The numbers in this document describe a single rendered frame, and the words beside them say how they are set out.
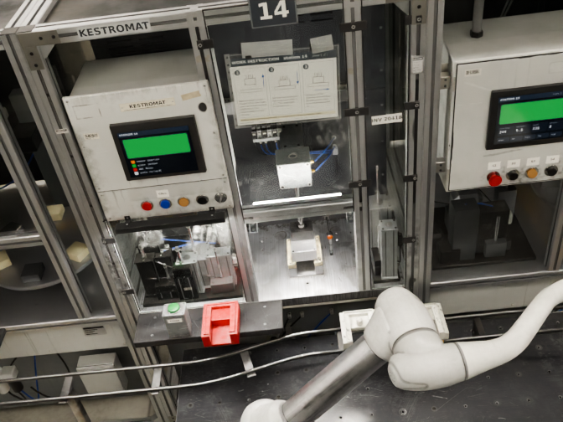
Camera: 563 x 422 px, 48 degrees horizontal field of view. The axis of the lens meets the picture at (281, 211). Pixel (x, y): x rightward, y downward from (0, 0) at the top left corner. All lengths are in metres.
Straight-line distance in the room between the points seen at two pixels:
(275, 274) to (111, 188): 0.76
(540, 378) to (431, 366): 0.86
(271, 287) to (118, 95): 0.97
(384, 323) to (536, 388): 0.83
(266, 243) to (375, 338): 0.94
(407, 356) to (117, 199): 1.02
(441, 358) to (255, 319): 0.85
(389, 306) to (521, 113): 0.68
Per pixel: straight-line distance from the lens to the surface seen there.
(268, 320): 2.33
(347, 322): 2.33
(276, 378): 2.45
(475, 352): 1.74
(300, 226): 2.41
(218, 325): 2.33
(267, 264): 2.53
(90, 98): 1.91
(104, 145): 1.99
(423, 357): 1.70
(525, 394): 2.44
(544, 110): 2.02
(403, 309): 1.78
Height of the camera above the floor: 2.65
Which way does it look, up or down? 39 degrees down
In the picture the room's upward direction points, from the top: 8 degrees counter-clockwise
